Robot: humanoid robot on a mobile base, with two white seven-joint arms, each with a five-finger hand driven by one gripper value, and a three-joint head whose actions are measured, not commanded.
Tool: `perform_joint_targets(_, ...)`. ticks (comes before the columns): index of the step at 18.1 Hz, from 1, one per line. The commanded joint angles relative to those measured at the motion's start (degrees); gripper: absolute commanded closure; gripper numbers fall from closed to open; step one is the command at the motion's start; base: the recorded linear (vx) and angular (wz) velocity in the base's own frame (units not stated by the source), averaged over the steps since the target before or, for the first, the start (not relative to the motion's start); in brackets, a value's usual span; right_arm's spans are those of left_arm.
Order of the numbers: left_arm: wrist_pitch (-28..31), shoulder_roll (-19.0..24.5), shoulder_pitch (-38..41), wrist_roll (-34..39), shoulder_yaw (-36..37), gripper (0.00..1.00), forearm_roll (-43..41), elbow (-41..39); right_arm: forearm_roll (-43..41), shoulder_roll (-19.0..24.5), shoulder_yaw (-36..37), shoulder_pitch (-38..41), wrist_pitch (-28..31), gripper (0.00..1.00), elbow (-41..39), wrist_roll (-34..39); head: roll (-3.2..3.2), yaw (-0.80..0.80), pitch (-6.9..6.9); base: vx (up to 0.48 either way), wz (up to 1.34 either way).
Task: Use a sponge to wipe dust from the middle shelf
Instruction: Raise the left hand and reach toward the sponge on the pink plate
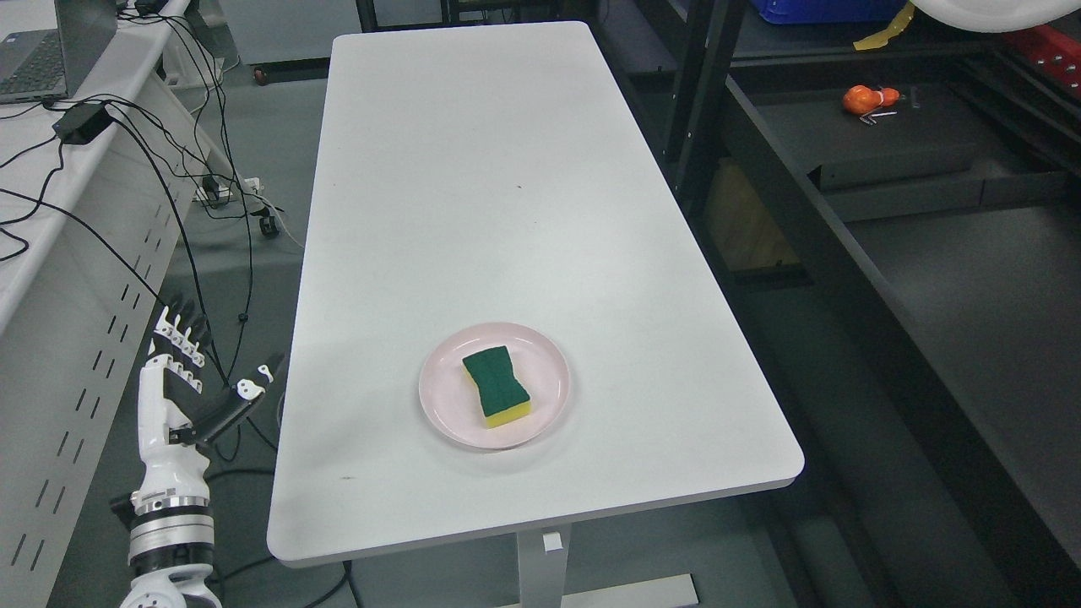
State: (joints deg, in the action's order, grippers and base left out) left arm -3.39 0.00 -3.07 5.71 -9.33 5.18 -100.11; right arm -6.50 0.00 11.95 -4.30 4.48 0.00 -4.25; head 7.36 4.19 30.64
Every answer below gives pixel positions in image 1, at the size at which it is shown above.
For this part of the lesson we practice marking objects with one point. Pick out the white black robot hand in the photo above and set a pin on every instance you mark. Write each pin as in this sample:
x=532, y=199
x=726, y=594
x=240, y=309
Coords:
x=178, y=418

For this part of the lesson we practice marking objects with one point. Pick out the green yellow sponge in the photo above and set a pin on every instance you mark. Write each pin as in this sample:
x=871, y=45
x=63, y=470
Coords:
x=503, y=399

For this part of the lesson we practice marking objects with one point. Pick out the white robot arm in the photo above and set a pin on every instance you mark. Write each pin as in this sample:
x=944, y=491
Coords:
x=171, y=552

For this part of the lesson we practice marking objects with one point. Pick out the black metal shelf rack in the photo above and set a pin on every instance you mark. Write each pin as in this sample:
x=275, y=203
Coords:
x=908, y=280

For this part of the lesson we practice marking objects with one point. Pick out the pink round plate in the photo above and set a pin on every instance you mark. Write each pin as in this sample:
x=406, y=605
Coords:
x=448, y=396

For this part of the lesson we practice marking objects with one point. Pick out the white power strip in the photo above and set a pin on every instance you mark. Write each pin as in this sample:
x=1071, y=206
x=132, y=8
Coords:
x=214, y=194

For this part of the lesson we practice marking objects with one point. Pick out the white perforated desk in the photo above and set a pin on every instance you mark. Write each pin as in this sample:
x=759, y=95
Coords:
x=88, y=233

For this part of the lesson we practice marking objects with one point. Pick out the white table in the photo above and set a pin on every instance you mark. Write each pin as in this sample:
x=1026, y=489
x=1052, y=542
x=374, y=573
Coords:
x=495, y=174

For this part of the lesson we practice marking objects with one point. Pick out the black power adapter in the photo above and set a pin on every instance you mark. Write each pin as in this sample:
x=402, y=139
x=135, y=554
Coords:
x=81, y=123

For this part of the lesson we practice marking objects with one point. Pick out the grey laptop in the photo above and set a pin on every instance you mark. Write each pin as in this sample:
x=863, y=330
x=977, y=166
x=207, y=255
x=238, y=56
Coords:
x=40, y=65

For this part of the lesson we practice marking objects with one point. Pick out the blue plastic bin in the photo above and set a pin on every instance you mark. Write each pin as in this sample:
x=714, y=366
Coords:
x=827, y=11

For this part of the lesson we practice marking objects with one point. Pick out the orange toy object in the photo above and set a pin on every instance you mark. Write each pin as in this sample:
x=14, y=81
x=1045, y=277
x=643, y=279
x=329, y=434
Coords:
x=861, y=99

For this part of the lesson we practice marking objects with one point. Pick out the yellow tape strip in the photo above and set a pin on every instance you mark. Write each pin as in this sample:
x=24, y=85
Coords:
x=899, y=23

